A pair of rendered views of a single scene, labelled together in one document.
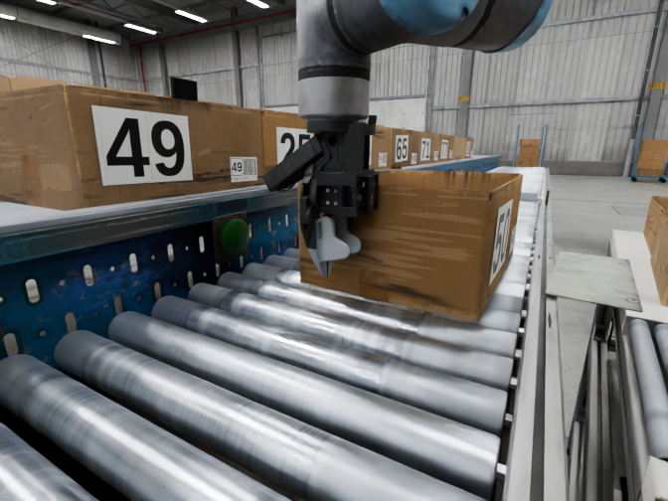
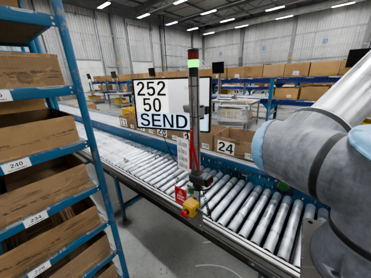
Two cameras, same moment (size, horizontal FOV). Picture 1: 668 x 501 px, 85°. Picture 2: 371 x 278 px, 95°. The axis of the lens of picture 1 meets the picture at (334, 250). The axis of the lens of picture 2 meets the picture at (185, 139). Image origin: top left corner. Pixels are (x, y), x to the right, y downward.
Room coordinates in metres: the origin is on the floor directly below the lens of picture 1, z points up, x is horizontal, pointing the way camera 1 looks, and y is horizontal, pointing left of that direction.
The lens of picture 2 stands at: (-0.14, -0.70, 1.56)
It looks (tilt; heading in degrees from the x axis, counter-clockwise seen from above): 21 degrees down; 101
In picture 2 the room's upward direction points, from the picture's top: 3 degrees counter-clockwise
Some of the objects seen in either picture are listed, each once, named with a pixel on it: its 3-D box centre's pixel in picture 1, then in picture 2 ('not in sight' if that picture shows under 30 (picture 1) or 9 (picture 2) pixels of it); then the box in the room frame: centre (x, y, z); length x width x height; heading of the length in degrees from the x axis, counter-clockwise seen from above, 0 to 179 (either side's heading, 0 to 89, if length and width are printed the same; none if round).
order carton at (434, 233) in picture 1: (421, 223); not in sight; (0.68, -0.17, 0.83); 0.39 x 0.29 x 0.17; 149
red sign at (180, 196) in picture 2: not in sight; (184, 198); (-0.33, 0.12, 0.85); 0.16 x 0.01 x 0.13; 151
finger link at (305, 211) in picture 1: (314, 216); not in sight; (0.49, 0.03, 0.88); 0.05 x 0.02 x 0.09; 151
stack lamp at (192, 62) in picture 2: not in sight; (193, 59); (-0.25, 0.11, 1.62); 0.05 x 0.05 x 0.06
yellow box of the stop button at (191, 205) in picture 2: not in sight; (195, 210); (-0.25, 0.04, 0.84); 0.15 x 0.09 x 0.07; 151
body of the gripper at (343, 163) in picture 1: (338, 170); not in sight; (0.50, -0.01, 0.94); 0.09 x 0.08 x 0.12; 61
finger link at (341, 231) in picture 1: (341, 245); not in sight; (0.51, -0.01, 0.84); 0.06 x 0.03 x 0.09; 61
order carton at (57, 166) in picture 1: (141, 150); not in sight; (0.75, 0.38, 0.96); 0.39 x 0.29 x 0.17; 151
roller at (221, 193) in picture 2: not in sight; (220, 194); (-0.10, 0.34, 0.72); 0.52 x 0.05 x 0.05; 61
